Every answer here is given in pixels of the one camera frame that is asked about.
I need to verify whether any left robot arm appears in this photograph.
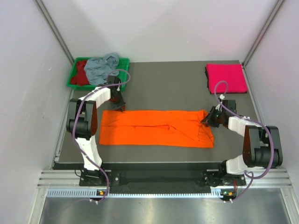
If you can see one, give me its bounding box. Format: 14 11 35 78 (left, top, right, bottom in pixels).
66 76 126 186

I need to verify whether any green plastic bin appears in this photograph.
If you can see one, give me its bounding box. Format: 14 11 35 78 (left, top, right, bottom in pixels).
66 57 130 91

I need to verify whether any aluminium corner post left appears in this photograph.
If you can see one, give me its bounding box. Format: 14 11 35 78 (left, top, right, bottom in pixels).
33 0 74 64

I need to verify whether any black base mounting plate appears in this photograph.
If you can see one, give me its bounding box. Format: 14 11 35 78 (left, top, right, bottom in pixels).
78 162 246 189

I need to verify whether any dark red t shirt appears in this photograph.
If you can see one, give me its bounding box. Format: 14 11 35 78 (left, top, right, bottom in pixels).
70 60 89 86

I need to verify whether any folded pink t shirt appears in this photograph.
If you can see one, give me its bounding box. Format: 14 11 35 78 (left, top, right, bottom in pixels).
205 63 249 94

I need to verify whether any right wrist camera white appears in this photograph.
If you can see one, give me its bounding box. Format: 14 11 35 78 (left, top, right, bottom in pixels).
215 94 225 112

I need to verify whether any aluminium corner post right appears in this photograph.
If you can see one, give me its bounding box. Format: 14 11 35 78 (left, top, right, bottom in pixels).
242 0 287 67

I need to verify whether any orange t shirt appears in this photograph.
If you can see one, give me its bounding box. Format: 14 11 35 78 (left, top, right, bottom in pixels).
99 110 214 148

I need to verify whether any aluminium corner post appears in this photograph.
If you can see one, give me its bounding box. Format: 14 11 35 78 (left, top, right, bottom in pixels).
242 0 287 67
33 0 74 64

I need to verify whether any aluminium front rail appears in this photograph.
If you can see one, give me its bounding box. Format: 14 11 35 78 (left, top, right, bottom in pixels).
37 169 292 188

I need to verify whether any slotted cable duct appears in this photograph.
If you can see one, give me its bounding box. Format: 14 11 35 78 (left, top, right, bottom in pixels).
47 188 234 199

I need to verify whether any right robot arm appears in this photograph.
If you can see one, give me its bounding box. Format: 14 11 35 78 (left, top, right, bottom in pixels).
201 99 283 187

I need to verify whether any grey-blue t shirt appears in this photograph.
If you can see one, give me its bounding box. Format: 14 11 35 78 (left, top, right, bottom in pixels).
84 53 119 86

